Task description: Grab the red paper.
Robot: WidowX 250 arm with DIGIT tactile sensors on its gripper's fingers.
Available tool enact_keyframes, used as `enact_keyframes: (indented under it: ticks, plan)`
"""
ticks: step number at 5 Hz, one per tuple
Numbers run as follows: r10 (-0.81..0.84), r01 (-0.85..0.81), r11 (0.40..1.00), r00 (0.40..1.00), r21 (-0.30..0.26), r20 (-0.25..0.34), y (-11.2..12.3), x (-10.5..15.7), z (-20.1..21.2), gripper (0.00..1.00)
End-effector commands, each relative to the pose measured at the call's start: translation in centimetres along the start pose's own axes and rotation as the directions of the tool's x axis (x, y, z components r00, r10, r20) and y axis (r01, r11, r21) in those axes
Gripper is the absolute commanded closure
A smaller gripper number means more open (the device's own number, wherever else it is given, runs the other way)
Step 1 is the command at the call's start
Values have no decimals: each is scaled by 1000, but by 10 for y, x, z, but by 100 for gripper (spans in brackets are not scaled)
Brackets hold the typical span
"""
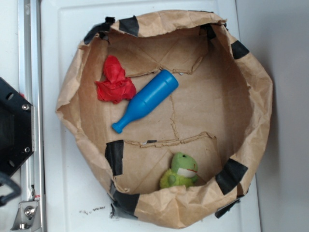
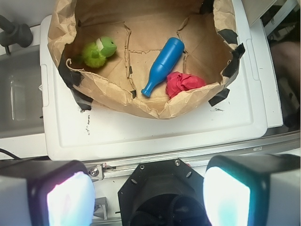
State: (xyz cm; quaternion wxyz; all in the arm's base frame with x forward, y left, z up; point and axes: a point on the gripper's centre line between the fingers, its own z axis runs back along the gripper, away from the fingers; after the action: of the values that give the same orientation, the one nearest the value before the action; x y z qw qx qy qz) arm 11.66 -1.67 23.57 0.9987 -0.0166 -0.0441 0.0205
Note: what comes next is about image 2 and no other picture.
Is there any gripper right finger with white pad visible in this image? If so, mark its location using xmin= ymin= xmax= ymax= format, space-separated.
xmin=203 ymin=154 xmax=301 ymax=226

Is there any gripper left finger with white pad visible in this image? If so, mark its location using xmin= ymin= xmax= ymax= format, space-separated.
xmin=0 ymin=160 xmax=95 ymax=226

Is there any red paper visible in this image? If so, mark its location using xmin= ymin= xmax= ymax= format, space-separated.
xmin=166 ymin=72 xmax=206 ymax=98

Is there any white plastic lid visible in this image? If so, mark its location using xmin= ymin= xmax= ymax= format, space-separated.
xmin=40 ymin=0 xmax=268 ymax=161

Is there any green plush toy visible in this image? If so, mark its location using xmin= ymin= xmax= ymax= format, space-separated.
xmin=74 ymin=36 xmax=117 ymax=68

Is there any blue plastic bottle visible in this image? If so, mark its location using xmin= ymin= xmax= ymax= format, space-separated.
xmin=141 ymin=37 xmax=184 ymax=98

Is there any brown paper bag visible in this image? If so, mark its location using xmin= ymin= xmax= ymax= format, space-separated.
xmin=48 ymin=0 xmax=245 ymax=120

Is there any grey clamp knob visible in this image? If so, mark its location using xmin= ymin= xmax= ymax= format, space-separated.
xmin=0 ymin=15 xmax=33 ymax=56

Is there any metal corner bracket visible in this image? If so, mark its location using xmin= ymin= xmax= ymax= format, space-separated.
xmin=86 ymin=163 xmax=114 ymax=182

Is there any aluminium rail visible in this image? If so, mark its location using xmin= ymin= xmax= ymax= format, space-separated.
xmin=84 ymin=130 xmax=301 ymax=179

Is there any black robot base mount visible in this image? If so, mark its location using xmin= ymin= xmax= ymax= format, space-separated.
xmin=118 ymin=159 xmax=211 ymax=226

